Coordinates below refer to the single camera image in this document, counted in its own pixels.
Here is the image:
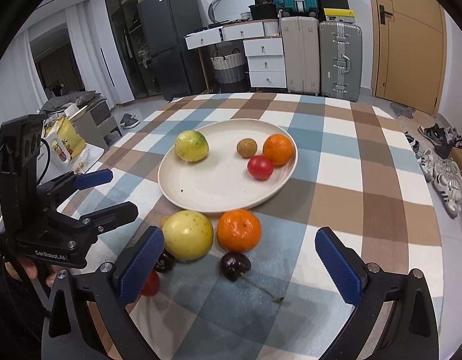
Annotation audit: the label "woven laundry basket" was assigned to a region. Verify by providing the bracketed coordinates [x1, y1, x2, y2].
[211, 48, 250, 94]

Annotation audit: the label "black refrigerator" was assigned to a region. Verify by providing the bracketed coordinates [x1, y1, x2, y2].
[138, 0, 207, 100]

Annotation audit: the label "brown longan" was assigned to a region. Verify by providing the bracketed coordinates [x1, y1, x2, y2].
[159, 215, 171, 230]
[236, 138, 258, 158]

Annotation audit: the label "brown longan on table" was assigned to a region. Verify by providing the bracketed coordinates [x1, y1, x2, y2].
[159, 215, 171, 230]

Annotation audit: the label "left hand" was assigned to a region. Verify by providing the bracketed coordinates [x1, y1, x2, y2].
[5, 256, 61, 289]

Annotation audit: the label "yellow snack bag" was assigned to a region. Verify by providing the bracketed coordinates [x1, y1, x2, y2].
[45, 116, 86, 159]

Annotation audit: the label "dark cherry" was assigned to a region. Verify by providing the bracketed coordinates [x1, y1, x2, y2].
[154, 250, 176, 273]
[220, 251, 284, 303]

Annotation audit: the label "stacked shoe boxes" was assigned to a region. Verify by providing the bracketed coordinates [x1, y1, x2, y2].
[315, 0, 357, 25]

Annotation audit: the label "red cherry tomato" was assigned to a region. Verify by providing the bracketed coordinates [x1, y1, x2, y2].
[140, 270, 160, 297]
[247, 155, 274, 180]

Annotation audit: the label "orange mandarin on table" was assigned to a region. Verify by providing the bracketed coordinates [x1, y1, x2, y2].
[216, 209, 262, 253]

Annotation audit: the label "beige suitcase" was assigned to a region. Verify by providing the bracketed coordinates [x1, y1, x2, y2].
[280, 16, 320, 95]

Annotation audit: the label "wooden door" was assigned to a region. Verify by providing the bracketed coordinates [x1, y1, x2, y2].
[371, 0, 446, 115]

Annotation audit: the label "orange mandarin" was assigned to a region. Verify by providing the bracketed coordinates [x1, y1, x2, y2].
[262, 134, 294, 167]
[216, 209, 262, 253]

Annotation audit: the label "white drawer cabinet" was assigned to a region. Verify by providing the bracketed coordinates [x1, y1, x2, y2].
[185, 19, 287, 89]

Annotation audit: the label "large yellow passion fruit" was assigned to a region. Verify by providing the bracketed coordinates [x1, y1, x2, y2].
[162, 211, 214, 262]

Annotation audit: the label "green yellow passion fruit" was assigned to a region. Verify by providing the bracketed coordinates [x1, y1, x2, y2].
[174, 130, 209, 163]

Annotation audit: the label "silver suitcase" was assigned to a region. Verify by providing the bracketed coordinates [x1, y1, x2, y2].
[319, 21, 363, 102]

